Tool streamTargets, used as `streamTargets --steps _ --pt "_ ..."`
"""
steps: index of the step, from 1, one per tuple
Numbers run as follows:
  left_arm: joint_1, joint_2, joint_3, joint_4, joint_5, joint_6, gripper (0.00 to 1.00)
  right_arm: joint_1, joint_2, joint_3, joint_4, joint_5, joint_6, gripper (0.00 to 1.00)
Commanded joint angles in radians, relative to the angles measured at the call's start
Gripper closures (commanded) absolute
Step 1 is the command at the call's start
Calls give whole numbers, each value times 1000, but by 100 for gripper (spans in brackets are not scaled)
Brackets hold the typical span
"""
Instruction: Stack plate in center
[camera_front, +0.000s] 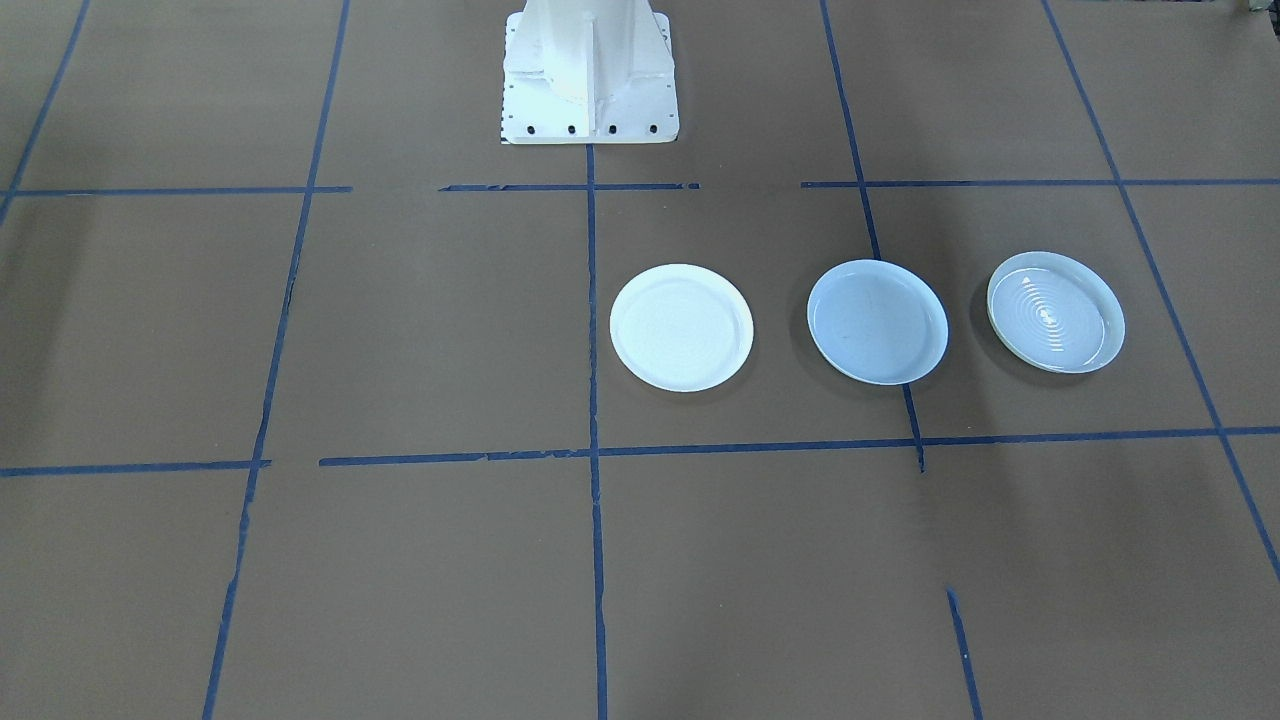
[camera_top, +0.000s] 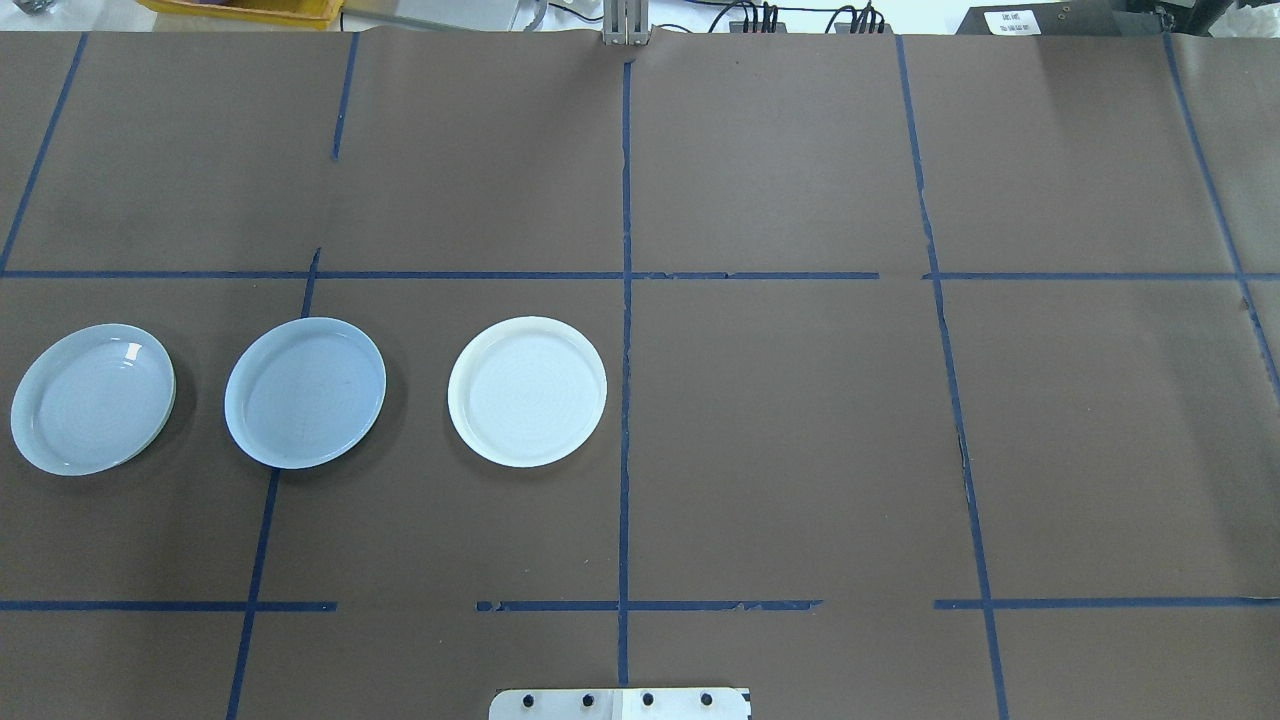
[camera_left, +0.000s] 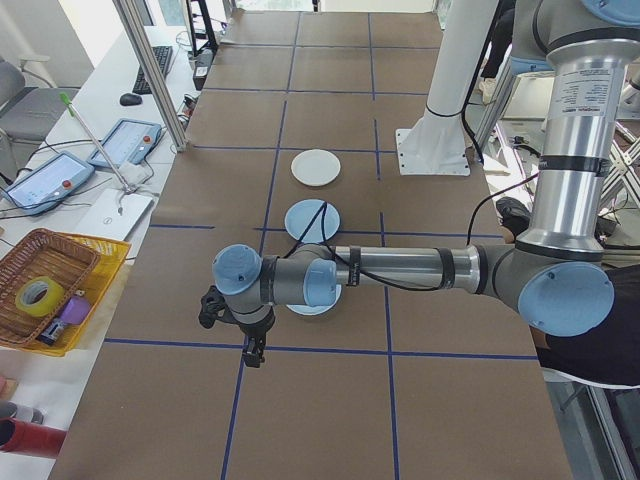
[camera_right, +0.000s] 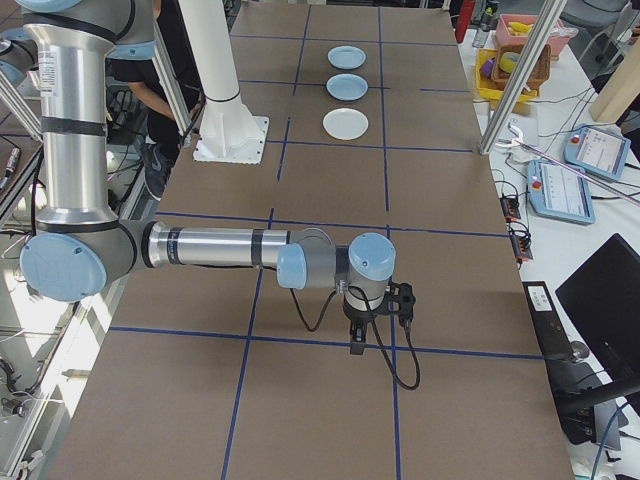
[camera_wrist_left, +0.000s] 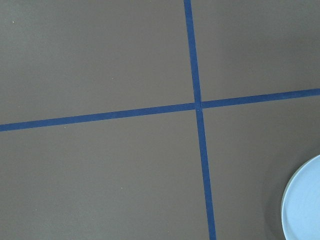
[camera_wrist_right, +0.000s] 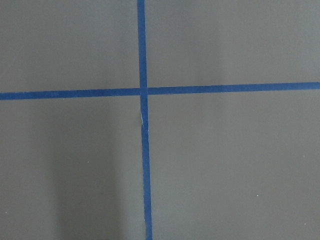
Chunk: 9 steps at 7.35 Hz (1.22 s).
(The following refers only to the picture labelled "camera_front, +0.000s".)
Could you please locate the glossy ridged pale plate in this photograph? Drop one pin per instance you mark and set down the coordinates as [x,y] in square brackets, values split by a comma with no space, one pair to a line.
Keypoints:
[1055,313]

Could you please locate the white robot pedestal with base plate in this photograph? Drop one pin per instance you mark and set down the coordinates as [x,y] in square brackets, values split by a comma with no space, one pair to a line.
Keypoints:
[590,60]

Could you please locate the plain white plate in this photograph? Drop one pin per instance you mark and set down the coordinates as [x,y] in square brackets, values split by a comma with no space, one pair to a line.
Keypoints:
[681,328]

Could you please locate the smooth light blue plate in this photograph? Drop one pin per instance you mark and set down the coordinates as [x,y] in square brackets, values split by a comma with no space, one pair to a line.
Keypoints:
[877,322]

